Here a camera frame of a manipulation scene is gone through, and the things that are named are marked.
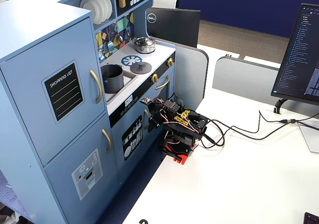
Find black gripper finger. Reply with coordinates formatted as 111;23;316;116
154;115;164;130
147;117;157;133

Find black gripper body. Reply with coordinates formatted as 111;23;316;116
149;97;175;122

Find grey round robot wrist mount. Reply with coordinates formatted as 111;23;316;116
130;61;152;74

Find red and black arm base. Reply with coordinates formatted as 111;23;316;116
159;144;200;165

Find steel and glass pot lid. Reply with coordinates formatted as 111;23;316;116
132;36;156;47

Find gray rounded desk divider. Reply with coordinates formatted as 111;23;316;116
171;43;209;110

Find gray toy pot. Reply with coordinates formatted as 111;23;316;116
101;64;125;94

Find stainless steel toy pot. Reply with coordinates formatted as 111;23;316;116
134;43;157;54

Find hanging metal ladle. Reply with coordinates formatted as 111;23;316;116
115;22;123;43

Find black Dell monitor back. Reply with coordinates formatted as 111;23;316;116
145;6;201;48

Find gray long desk divider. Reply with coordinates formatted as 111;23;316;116
212;56;310;115

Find white office chair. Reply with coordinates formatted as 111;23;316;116
152;0;178;9

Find white toy plate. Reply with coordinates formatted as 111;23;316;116
93;0;113;19
86;0;108;23
79;0;102;25

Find black monitor showing code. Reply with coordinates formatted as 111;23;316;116
271;2;319;103

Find gray flat stand plate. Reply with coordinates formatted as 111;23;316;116
298;120;319;154

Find black keyboard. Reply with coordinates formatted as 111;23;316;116
303;212;319;224

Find gold oven door handle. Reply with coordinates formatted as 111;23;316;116
155;75;170;90

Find short gold freezer handle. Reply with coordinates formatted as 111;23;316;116
101;128;113;154

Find long gold fridge handle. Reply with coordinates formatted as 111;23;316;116
89;69;103;105

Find black cable with connector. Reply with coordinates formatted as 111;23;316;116
258;110;319;131

